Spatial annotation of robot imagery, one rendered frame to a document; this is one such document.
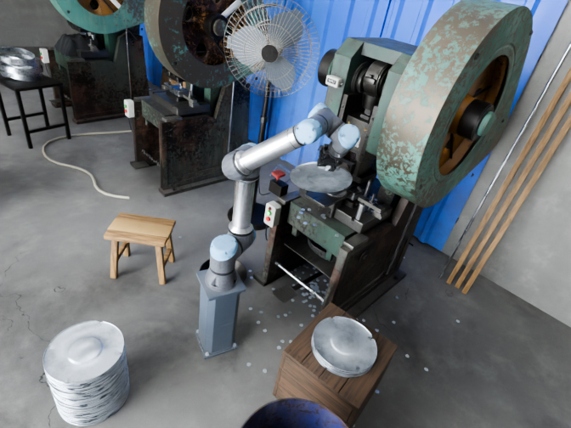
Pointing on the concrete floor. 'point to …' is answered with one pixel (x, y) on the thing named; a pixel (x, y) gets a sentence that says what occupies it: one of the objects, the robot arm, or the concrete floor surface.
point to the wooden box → (362, 386)
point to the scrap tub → (293, 415)
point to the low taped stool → (141, 227)
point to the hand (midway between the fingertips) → (327, 166)
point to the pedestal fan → (256, 42)
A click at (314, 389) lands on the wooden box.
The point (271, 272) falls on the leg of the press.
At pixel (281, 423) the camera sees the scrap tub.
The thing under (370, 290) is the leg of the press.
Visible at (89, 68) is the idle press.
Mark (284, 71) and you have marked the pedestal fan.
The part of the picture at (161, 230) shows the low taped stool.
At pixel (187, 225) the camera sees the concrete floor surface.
